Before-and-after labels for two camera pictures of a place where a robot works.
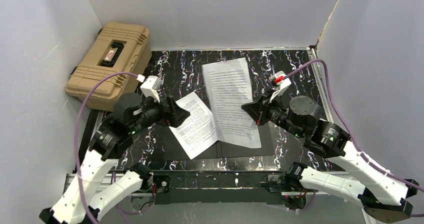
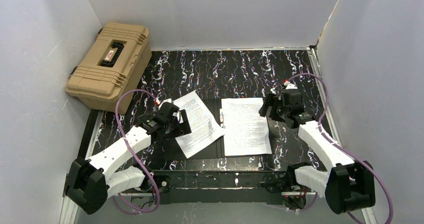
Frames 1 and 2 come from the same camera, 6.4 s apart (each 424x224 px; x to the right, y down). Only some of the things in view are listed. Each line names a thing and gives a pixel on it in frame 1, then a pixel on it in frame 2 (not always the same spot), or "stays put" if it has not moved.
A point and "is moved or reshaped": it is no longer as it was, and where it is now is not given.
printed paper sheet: x=198 y=132 stays put
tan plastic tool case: x=116 y=47 stays put
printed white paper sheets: x=228 y=87 is moved or reshaped
